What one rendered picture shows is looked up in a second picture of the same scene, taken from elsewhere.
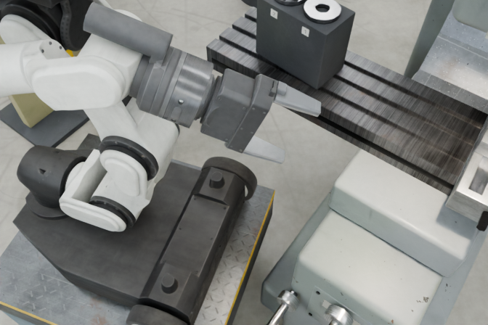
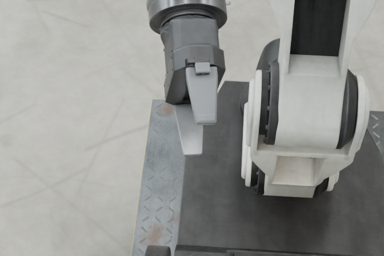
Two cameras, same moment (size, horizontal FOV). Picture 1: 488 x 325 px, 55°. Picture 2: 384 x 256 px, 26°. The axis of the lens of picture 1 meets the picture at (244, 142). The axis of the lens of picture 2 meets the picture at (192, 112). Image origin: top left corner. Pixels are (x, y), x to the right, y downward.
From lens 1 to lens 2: 67 cm
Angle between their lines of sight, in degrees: 45
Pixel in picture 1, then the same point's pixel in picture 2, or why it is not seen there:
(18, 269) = not seen: hidden behind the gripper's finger
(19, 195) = not seen: hidden behind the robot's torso
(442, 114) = not seen: outside the picture
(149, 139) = (290, 102)
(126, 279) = (195, 223)
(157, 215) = (296, 225)
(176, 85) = not seen: outside the picture
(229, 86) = (184, 24)
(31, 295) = (164, 151)
